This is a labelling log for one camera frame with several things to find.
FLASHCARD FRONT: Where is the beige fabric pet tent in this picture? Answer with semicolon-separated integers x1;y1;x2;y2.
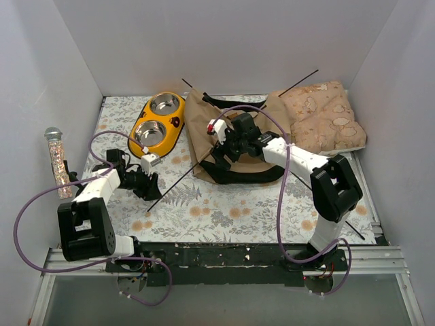
184;89;292;185

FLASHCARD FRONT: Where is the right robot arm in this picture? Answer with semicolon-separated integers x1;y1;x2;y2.
207;113;363;270

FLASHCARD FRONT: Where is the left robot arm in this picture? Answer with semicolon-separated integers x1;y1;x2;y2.
57;149;162;272

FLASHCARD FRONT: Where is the yellow double pet bowl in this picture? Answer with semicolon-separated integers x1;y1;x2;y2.
128;92;185;158

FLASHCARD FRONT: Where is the floral table mat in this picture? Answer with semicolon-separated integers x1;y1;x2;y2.
92;96;376;245

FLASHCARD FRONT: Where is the black microphone stand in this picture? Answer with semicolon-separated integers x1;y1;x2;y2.
63;160;79;183

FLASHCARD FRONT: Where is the beige patterned pillow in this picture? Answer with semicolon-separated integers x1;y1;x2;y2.
278;80;367;156

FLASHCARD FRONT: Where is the glitter toy microphone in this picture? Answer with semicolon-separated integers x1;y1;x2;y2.
44;127;70;186

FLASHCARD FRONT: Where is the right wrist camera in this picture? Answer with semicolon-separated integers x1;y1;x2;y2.
207;119;227;145

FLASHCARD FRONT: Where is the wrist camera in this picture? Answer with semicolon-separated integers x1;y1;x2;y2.
207;119;227;145
140;153;161;176

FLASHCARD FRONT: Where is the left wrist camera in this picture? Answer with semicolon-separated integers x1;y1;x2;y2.
140;153;161;176

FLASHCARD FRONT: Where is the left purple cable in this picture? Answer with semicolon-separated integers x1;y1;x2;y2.
13;130;173;307

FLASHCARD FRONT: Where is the purple cable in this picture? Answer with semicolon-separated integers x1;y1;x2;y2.
13;130;173;307
212;105;352;297

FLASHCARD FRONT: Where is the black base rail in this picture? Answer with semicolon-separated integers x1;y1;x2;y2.
105;242;347;287

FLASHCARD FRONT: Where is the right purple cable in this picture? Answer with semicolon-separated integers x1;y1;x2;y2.
212;105;352;297

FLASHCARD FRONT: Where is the aluminium frame rail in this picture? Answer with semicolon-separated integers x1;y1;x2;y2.
29;245;424;325

